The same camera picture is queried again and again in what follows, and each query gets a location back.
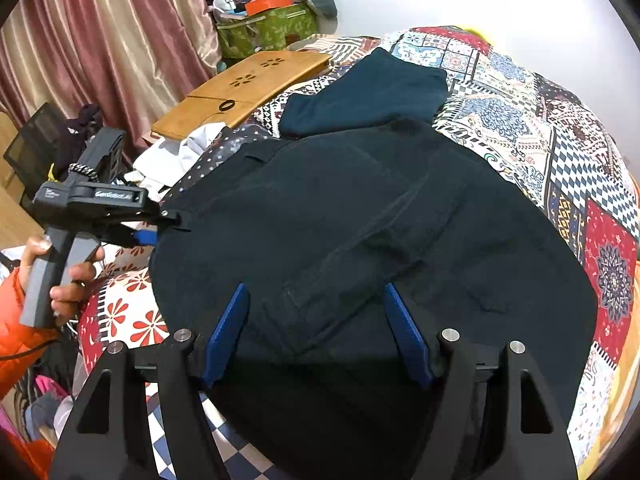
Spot person's left hand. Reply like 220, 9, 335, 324
21, 237, 106, 328

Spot person's orange jacket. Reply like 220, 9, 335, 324
0, 422, 57, 477

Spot black pants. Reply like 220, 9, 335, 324
148, 119, 599, 480

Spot striped pink beige curtain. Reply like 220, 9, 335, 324
0, 0, 222, 162

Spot wooden lap desk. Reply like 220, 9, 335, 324
149, 49, 334, 141

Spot patchwork printed blanket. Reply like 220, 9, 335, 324
75, 24, 640, 480

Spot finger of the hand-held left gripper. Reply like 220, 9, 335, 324
105, 225, 159, 248
149, 207, 194, 234

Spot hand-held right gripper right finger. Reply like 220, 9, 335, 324
383, 282, 571, 480

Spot dark teal folded garment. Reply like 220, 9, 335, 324
278, 47, 449, 139

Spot black mesh chair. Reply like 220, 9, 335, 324
2, 102, 69, 197

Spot green patterned storage box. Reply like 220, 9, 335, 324
215, 2, 321, 60

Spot orange green fleece blanket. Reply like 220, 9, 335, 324
574, 349, 640, 480

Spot white cloth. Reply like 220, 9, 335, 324
132, 122, 226, 191

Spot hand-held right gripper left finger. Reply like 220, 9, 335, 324
50, 282, 251, 480

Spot person's left forearm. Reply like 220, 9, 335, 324
0, 267, 62, 402

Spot light wooden desk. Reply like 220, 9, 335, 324
0, 107, 47, 252

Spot orange flat box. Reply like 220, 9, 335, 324
243, 0, 296, 17

